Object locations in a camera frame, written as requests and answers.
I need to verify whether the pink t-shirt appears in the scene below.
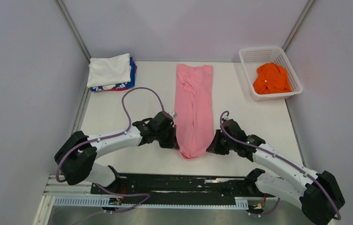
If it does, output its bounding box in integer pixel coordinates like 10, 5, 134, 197
174, 64, 214, 159

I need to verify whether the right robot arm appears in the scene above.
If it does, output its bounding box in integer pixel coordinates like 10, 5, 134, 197
207, 118, 345, 225

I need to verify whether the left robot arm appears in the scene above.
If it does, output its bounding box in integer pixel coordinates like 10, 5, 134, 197
54, 111, 179, 194

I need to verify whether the blue printed folded t-shirt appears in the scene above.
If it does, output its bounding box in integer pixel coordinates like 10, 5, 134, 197
89, 56, 137, 92

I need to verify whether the white folded t-shirt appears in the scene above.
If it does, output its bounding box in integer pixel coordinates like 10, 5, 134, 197
86, 53, 131, 88

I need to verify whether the orange t-shirt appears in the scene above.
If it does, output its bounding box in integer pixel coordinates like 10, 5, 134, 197
253, 63, 292, 95

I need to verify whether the white plastic laundry basket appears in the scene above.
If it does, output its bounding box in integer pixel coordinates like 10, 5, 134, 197
239, 46, 303, 101

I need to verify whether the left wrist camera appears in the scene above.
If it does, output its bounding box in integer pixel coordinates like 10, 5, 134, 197
169, 112, 177, 119

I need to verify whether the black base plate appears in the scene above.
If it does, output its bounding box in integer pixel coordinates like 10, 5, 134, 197
108, 173, 265, 205

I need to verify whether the aluminium frame rail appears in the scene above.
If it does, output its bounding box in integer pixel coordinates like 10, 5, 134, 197
44, 177, 274, 204

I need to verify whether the white slotted cable duct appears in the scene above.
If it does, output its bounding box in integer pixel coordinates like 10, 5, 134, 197
53, 196, 249, 210

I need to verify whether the left aluminium corner post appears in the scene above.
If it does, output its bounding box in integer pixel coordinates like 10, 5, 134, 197
54, 0, 91, 64

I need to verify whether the aluminium corner post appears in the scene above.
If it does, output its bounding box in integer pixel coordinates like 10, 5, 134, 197
282, 0, 317, 52
54, 0, 91, 64

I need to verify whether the right aluminium corner post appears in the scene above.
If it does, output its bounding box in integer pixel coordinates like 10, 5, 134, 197
282, 0, 317, 52

